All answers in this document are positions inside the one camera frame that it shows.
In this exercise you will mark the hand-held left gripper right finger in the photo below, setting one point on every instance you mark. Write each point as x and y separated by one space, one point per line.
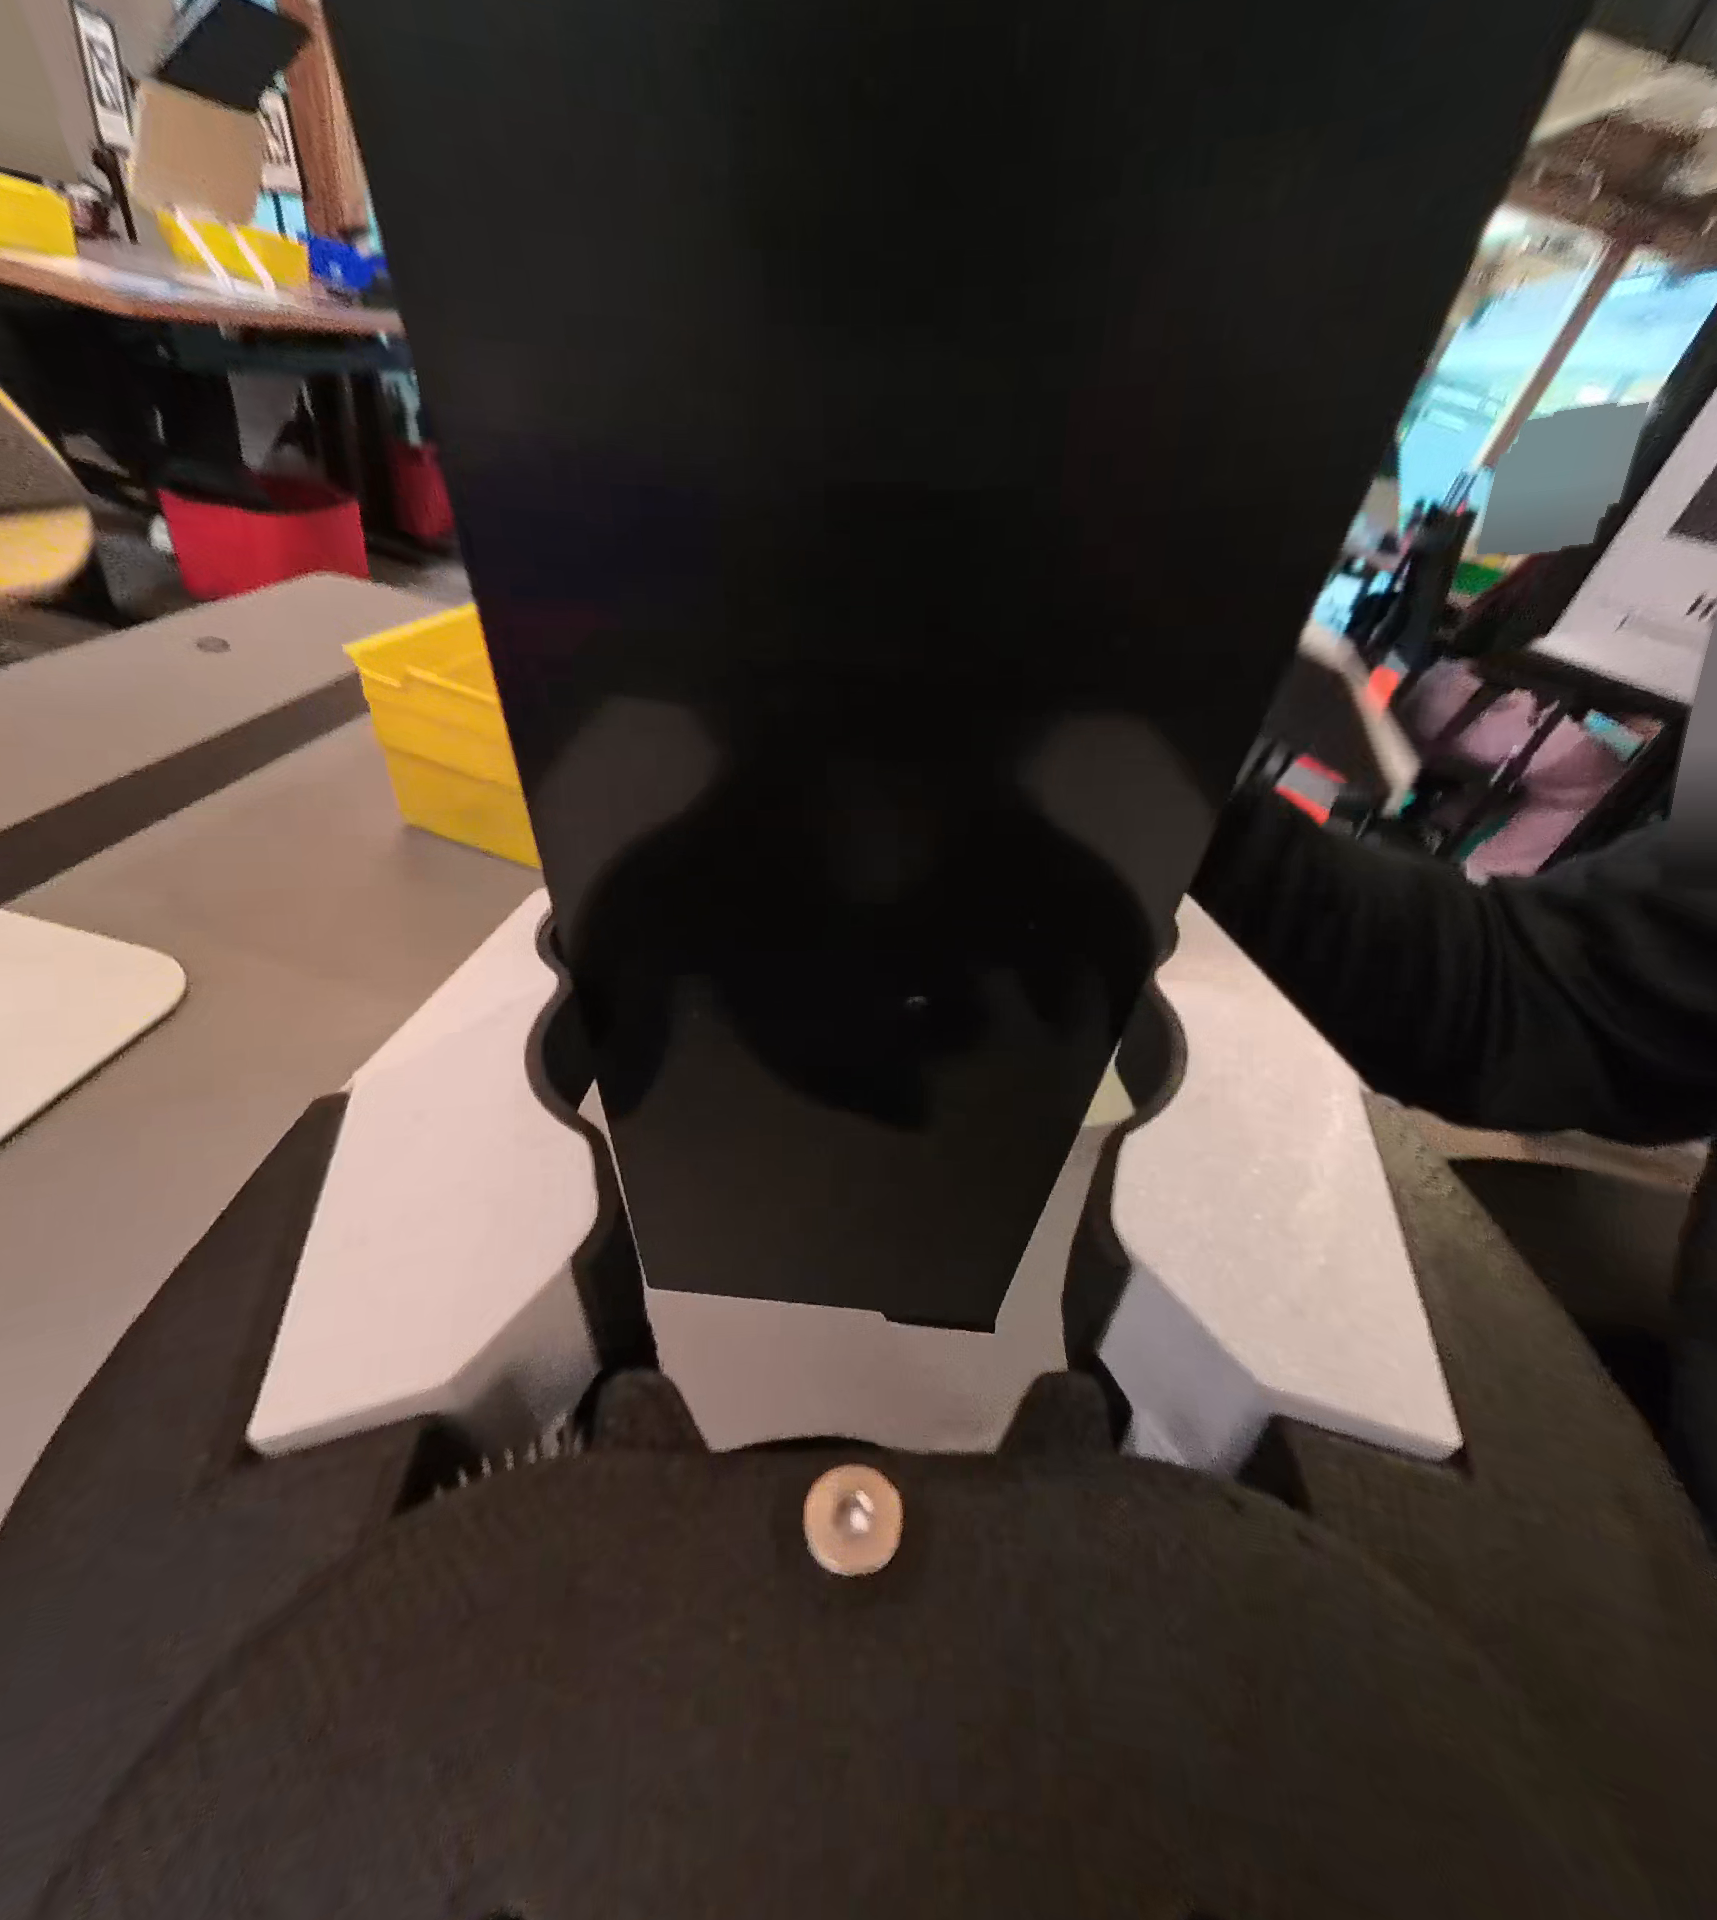
1279 1260

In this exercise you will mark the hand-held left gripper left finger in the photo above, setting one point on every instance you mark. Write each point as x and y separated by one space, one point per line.
425 1231

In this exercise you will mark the yellow plastic bin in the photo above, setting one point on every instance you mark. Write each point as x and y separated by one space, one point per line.
456 736

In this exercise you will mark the black fabric piece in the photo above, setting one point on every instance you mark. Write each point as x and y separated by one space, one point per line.
919 450

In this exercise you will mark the person's right forearm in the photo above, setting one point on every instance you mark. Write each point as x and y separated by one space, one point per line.
1490 977

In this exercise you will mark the white board stand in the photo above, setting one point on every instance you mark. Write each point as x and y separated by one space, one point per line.
5 1036

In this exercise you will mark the red plastic bin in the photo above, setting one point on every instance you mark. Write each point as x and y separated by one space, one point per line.
264 540

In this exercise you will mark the black framed tag sign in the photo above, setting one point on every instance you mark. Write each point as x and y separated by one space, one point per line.
1713 510

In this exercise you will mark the long wooden desk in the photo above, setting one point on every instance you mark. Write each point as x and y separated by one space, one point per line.
139 295

